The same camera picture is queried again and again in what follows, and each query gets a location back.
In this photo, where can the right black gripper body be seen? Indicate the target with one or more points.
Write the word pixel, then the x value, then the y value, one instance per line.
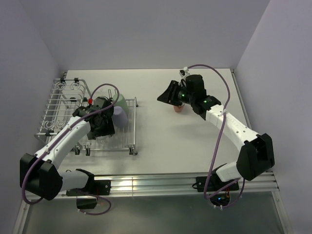
pixel 185 95

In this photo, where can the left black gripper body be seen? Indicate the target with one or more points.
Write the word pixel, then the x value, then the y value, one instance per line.
pixel 96 131

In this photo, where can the lilac cup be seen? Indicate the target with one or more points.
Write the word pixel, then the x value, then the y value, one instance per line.
pixel 119 117

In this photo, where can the pink mug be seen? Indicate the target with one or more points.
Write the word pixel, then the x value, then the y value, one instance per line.
pixel 178 109

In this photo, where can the light green cup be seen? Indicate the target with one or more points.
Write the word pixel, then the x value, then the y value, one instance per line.
pixel 121 102

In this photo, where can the clear glass tumbler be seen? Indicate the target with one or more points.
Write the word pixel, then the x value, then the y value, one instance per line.
pixel 102 140

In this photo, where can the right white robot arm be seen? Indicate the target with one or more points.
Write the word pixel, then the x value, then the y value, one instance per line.
pixel 255 151

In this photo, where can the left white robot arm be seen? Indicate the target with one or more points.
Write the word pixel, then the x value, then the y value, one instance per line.
pixel 38 173

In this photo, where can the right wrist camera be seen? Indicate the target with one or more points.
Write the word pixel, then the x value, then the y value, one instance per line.
pixel 184 72

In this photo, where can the white wire dish rack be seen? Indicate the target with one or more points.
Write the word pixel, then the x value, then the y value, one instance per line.
pixel 65 96

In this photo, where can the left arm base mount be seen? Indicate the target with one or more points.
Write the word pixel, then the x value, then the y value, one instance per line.
pixel 99 188

